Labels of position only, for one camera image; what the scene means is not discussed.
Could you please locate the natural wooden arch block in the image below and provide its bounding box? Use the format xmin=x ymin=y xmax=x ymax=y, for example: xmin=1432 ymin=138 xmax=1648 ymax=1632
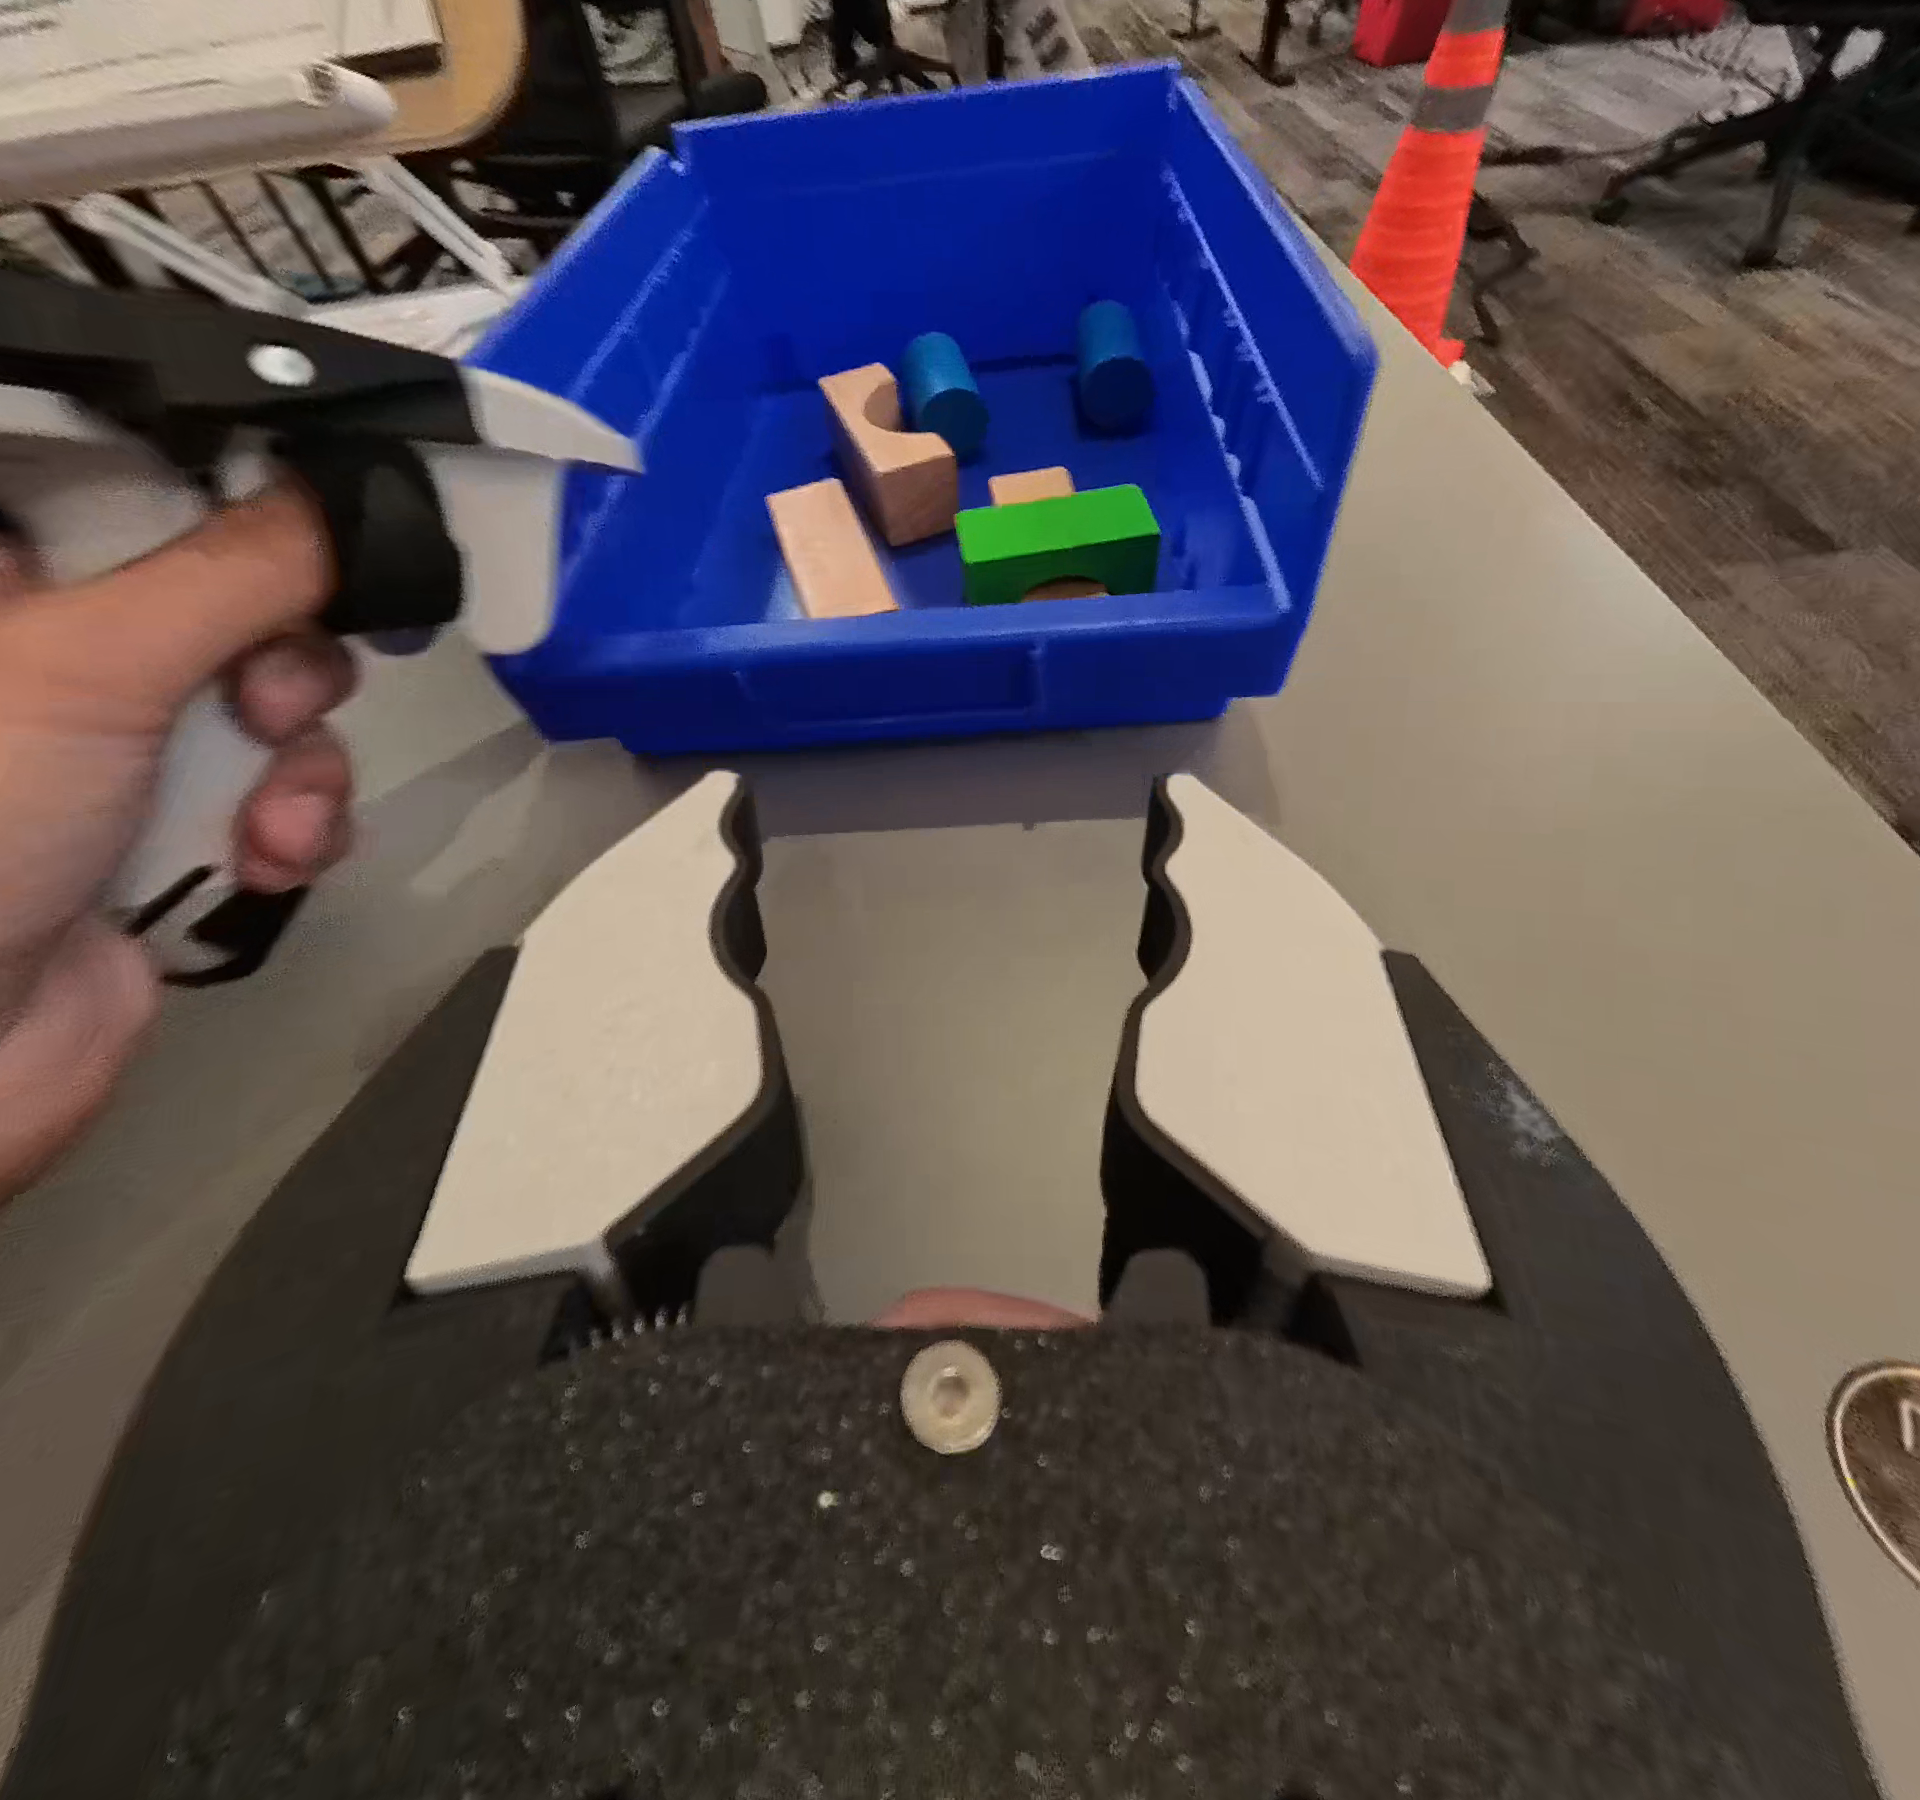
xmin=816 ymin=364 xmax=963 ymax=546

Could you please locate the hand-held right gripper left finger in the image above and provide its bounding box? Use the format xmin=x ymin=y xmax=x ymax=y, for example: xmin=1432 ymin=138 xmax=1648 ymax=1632
xmin=405 ymin=770 xmax=800 ymax=1298

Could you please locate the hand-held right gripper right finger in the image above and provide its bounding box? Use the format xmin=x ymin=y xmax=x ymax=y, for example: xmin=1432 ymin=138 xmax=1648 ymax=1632
xmin=1102 ymin=776 xmax=1494 ymax=1314

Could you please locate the wooden clipboard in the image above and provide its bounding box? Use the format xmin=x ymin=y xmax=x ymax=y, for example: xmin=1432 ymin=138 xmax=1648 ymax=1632
xmin=336 ymin=0 xmax=528 ymax=166

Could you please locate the orange traffic cone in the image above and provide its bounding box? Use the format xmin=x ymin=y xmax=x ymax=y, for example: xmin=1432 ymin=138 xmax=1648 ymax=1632
xmin=1352 ymin=0 xmax=1547 ymax=366

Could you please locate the natural wooden plank block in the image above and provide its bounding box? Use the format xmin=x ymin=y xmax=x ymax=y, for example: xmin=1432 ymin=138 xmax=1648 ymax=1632
xmin=989 ymin=467 xmax=1112 ymax=605
xmin=766 ymin=480 xmax=903 ymax=620

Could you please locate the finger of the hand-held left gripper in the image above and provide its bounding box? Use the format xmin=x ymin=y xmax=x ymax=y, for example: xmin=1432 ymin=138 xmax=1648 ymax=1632
xmin=451 ymin=364 xmax=647 ymax=473

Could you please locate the blue plastic bin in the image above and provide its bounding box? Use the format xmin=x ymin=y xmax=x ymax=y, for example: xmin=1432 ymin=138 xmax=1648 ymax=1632
xmin=466 ymin=61 xmax=1381 ymax=758

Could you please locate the green wooden arch block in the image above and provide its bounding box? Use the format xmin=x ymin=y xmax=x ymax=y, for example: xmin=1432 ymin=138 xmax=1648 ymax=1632
xmin=957 ymin=485 xmax=1163 ymax=607

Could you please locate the blue wooden cylinder block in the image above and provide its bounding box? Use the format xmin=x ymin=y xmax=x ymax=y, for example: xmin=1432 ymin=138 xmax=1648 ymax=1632
xmin=897 ymin=330 xmax=992 ymax=459
xmin=1074 ymin=300 xmax=1149 ymax=437

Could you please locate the round dark table grommet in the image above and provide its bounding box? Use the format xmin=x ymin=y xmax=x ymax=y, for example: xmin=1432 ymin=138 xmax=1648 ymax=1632
xmin=1826 ymin=1361 xmax=1920 ymax=1591

